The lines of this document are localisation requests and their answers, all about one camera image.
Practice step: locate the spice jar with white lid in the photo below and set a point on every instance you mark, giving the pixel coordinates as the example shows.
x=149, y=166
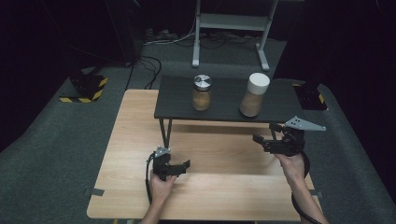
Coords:
x=253, y=96

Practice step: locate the grey tape piece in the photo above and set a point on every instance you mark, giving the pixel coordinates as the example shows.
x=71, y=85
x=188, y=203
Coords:
x=95, y=192
x=317, y=193

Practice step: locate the dark cabinet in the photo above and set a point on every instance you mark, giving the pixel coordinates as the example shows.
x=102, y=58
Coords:
x=126, y=31

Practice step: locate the grey metal stand frame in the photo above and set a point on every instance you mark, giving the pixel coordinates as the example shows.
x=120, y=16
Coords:
x=232, y=22

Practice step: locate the person's right hand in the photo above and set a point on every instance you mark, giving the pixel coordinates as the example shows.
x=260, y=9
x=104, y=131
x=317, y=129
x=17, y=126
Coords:
x=291, y=166

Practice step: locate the black shelf riser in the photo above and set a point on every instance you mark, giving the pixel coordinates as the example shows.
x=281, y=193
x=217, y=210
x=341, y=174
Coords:
x=229, y=105

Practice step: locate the glass jar with silver lid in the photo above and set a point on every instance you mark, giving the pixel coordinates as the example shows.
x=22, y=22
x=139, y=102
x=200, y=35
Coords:
x=202, y=93

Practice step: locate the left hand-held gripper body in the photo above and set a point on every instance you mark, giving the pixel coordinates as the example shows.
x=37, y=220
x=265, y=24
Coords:
x=162, y=165

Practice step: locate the black yellow striped stand base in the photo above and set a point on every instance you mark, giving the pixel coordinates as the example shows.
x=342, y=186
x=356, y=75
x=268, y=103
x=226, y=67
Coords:
x=309, y=96
x=88, y=88

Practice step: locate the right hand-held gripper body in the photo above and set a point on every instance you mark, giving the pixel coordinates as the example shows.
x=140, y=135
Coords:
x=291, y=141

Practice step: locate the person's left hand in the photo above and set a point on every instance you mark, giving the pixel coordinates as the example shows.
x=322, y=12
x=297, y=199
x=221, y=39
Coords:
x=162, y=188

